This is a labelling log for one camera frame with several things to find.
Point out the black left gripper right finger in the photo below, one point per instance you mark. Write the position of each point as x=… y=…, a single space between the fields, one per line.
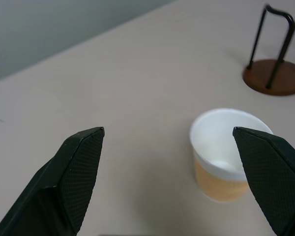
x=275 y=177

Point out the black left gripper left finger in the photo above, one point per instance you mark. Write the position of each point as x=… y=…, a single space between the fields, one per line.
x=61 y=182

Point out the orange paper cup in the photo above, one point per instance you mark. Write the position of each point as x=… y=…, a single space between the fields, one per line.
x=218 y=157

